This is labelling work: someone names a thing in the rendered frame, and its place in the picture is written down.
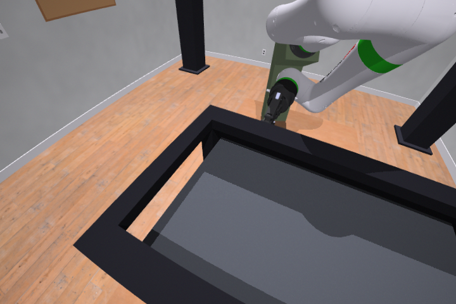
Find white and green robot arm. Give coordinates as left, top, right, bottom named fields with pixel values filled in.
left=266, top=0, right=456, bottom=113

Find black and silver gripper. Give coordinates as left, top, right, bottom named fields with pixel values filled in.
left=261, top=88, right=292, bottom=125

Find black rectangular frame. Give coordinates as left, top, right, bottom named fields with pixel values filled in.
left=73, top=105, right=456, bottom=304

